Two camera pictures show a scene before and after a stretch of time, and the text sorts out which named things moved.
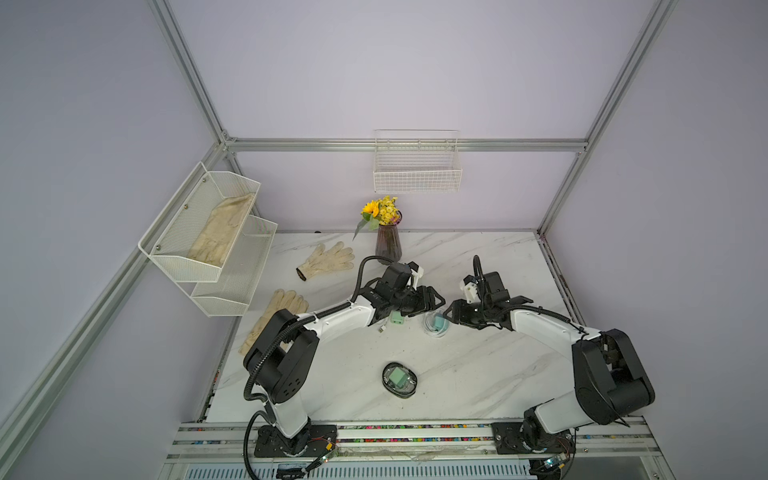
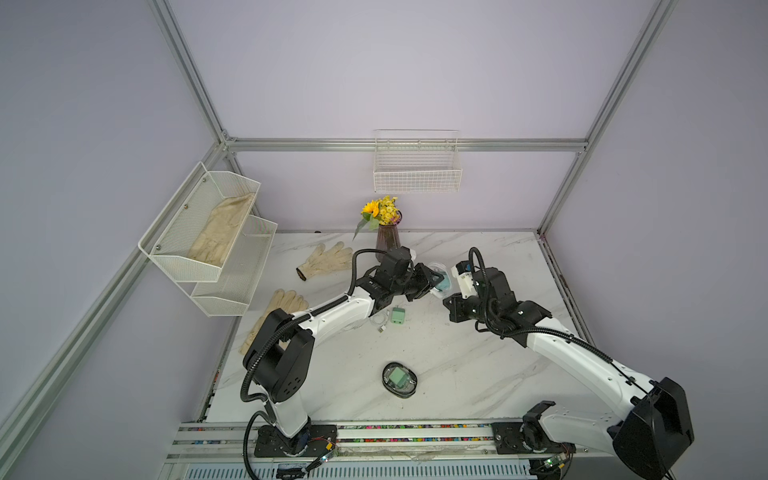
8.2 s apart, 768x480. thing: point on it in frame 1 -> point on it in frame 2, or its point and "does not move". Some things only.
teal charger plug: (439, 323) -> (445, 284)
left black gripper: (425, 301) -> (425, 283)
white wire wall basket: (416, 161) does not move
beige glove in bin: (217, 237) does not move
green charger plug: (399, 377) does not move
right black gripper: (459, 314) does not move
